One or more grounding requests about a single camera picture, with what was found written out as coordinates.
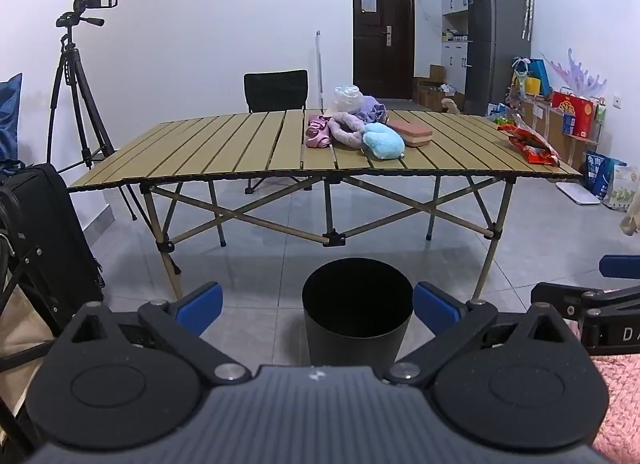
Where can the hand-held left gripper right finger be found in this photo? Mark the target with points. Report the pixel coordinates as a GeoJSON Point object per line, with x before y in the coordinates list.
{"type": "Point", "coordinates": [435, 309]}

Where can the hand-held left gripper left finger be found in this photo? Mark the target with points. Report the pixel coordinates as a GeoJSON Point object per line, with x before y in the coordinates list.
{"type": "Point", "coordinates": [200, 306]}

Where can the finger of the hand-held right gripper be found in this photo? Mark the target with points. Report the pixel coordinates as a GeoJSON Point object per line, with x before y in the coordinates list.
{"type": "Point", "coordinates": [565, 296]}
{"type": "Point", "coordinates": [622, 266]}

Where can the black trash bin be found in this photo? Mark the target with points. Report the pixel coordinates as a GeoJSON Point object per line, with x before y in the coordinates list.
{"type": "Point", "coordinates": [357, 339]}

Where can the light blue plush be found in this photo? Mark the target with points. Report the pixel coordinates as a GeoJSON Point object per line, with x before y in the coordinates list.
{"type": "Point", "coordinates": [382, 141]}

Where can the pink sponge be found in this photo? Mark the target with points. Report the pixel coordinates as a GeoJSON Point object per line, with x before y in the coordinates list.
{"type": "Point", "coordinates": [412, 133]}

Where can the pink plush toy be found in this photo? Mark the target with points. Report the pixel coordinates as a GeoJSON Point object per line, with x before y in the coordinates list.
{"type": "Point", "coordinates": [340, 131]}

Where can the pink satin scrunchie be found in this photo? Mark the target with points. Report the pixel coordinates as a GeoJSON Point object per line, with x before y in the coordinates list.
{"type": "Point", "coordinates": [317, 134]}

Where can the purple burlap pouch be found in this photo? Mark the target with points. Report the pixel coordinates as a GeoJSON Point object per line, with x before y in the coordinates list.
{"type": "Point", "coordinates": [372, 109]}

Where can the clear plastic container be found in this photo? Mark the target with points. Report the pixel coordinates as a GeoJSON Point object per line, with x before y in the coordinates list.
{"type": "Point", "coordinates": [347, 96]}

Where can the beige cloth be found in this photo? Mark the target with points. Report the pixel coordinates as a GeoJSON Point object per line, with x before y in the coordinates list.
{"type": "Point", "coordinates": [631, 216]}

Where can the pink fuzzy blanket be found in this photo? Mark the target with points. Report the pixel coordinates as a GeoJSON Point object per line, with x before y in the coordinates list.
{"type": "Point", "coordinates": [622, 394]}

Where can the white printed pack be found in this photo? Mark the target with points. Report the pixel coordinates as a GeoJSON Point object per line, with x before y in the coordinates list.
{"type": "Point", "coordinates": [620, 189]}

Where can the white bathroom scale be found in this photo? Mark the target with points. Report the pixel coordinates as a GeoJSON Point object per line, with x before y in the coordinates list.
{"type": "Point", "coordinates": [577, 192]}

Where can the blue and white bag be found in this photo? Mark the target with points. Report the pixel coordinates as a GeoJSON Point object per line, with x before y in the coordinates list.
{"type": "Point", "coordinates": [602, 174]}

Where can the red snack bag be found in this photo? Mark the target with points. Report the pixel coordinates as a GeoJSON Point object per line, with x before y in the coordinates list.
{"type": "Point", "coordinates": [535, 146]}

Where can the red gift box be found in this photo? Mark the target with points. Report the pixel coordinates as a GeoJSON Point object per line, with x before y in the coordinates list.
{"type": "Point", "coordinates": [575, 111]}

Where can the large cardboard box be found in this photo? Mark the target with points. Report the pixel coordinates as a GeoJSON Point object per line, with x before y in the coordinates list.
{"type": "Point", "coordinates": [550, 119]}

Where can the tan slatted folding table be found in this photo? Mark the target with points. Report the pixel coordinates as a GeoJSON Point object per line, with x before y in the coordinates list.
{"type": "Point", "coordinates": [225, 144]}

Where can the black suitcase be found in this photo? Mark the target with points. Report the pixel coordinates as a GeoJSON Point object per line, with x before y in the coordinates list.
{"type": "Point", "coordinates": [45, 224]}

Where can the green plastic bag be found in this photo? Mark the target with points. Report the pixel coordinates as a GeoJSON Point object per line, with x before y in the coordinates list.
{"type": "Point", "coordinates": [502, 120]}

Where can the purple coral decoration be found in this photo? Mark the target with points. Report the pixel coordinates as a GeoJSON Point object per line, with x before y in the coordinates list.
{"type": "Point", "coordinates": [575, 74]}

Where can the beige plush toy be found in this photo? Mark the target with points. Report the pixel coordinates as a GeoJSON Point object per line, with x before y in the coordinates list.
{"type": "Point", "coordinates": [451, 105]}

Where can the blue gift bag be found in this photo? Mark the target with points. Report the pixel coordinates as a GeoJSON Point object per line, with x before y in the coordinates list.
{"type": "Point", "coordinates": [539, 76]}

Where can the stack of small cardboard boxes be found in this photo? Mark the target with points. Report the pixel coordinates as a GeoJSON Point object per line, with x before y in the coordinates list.
{"type": "Point", "coordinates": [432, 89]}

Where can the black folding chair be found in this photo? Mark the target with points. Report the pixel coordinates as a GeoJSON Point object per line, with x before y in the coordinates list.
{"type": "Point", "coordinates": [275, 91]}

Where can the dark brown door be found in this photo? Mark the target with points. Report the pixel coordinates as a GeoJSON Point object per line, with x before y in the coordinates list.
{"type": "Point", "coordinates": [382, 69]}

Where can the white base cabinet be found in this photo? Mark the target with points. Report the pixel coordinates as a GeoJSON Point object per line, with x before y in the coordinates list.
{"type": "Point", "coordinates": [455, 61]}

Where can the grey refrigerator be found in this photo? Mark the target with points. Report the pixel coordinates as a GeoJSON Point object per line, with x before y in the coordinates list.
{"type": "Point", "coordinates": [492, 44]}

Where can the white mop pole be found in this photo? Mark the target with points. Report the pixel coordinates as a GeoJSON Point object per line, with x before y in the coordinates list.
{"type": "Point", "coordinates": [319, 69]}

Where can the black tripod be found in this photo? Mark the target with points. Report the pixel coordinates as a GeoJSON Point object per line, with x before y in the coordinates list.
{"type": "Point", "coordinates": [66, 44]}

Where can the white paper notice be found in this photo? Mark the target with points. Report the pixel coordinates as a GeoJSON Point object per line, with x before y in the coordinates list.
{"type": "Point", "coordinates": [369, 2]}

